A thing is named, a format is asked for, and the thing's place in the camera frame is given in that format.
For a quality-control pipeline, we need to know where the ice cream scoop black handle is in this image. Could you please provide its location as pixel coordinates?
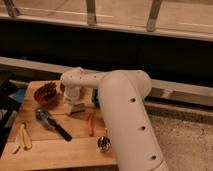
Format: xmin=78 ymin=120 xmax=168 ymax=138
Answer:
xmin=35 ymin=108 xmax=72 ymax=141

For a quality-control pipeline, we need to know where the purple bowl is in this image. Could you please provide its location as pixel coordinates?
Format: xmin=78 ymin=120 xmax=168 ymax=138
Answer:
xmin=59 ymin=83 xmax=65 ymax=93

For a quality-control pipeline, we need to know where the green plastic tray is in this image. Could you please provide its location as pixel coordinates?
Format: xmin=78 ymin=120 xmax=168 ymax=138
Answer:
xmin=92 ymin=89 xmax=99 ymax=107

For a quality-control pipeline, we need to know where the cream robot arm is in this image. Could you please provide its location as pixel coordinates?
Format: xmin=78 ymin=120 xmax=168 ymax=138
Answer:
xmin=61 ymin=68 xmax=169 ymax=171

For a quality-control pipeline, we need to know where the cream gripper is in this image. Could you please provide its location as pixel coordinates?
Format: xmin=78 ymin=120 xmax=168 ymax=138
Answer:
xmin=64 ymin=87 xmax=80 ymax=114

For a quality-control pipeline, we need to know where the orange carrot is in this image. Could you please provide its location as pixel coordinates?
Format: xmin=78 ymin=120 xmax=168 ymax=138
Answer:
xmin=87 ymin=113 xmax=94 ymax=136

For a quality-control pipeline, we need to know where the blue object at left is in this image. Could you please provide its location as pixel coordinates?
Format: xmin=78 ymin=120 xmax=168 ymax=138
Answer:
xmin=11 ymin=89 xmax=26 ymax=103

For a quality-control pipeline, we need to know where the brown bowl with contents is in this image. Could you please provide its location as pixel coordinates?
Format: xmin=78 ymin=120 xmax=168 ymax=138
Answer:
xmin=34 ymin=82 xmax=57 ymax=106

